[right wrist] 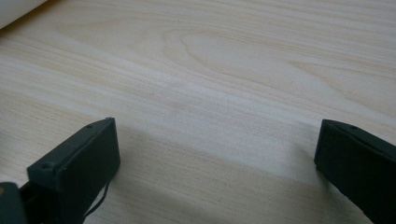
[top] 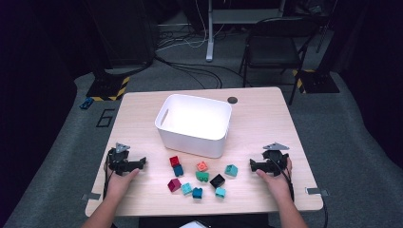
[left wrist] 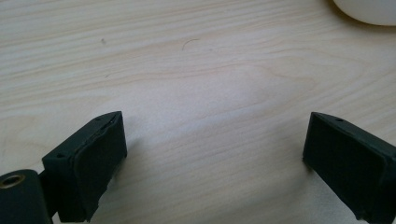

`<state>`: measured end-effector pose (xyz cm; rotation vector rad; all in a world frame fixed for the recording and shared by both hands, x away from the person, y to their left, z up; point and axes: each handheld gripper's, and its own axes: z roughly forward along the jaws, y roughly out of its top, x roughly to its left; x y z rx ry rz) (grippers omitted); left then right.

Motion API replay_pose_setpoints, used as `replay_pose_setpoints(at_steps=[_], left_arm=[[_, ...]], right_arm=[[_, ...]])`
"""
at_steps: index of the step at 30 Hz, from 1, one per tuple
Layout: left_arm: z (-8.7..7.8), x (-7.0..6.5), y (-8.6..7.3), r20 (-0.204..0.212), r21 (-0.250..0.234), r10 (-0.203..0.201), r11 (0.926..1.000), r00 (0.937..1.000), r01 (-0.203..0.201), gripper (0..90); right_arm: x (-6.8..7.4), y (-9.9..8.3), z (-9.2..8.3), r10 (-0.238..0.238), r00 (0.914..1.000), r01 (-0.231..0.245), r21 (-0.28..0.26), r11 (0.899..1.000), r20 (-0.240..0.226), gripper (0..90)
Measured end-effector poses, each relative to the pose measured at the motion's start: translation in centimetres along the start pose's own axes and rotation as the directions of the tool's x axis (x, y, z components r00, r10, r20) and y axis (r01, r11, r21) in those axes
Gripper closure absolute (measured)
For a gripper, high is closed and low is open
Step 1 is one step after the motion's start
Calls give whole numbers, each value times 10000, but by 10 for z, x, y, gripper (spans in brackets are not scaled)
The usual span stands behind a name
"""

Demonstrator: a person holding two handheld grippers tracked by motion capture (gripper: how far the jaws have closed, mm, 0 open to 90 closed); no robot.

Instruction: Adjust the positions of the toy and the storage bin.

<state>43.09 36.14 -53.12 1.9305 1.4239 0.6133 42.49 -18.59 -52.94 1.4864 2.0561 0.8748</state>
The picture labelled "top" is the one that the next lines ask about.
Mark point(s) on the white desk frame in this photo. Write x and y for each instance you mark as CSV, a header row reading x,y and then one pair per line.
x,y
209,34

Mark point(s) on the magenta toy block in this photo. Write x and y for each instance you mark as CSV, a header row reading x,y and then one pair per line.
x,y
174,185

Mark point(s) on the white plastic bin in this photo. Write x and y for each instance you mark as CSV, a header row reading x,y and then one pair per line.
x,y
193,120

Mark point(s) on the black folding chair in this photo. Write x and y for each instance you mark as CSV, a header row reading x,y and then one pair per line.
x,y
272,50

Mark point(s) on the teal sloped toy block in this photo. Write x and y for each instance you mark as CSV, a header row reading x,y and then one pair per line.
x,y
231,170

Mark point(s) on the dark round table grommet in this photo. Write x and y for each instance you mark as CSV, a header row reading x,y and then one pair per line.
x,y
232,100

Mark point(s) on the dark blue toy block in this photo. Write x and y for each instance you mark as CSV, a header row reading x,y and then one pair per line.
x,y
178,171

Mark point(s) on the green toy block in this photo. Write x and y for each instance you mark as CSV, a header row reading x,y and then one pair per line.
x,y
202,176

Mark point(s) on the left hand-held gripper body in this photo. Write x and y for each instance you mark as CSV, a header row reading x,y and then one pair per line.
x,y
118,161

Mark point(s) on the bright blue toy block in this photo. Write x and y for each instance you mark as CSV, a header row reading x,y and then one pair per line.
x,y
197,193

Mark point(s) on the orange toy block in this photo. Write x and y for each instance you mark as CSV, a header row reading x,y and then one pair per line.
x,y
201,166

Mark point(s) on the black equipment cabinet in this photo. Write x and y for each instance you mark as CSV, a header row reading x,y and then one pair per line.
x,y
123,31

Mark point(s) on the grey tape strip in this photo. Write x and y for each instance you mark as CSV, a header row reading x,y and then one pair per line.
x,y
316,191
91,196

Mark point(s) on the person's right hand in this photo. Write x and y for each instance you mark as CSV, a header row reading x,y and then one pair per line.
x,y
278,186

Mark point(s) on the person's dark lap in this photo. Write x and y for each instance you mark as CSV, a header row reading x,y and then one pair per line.
x,y
228,221

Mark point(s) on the black base with yellow stripes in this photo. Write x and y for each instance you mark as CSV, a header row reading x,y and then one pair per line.
x,y
106,88
318,81

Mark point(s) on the small blue floor object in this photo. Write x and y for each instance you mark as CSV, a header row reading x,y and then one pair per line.
x,y
86,103

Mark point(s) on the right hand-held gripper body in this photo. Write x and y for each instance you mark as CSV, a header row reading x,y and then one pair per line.
x,y
275,160

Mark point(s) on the white paper sheet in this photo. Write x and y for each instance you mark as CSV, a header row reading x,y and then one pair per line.
x,y
192,225

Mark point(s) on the red toy block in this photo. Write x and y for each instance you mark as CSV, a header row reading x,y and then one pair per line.
x,y
174,161

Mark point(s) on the person's left hand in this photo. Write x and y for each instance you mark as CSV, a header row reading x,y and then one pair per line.
x,y
119,186

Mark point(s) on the black toy block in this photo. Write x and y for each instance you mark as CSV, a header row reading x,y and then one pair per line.
x,y
217,181

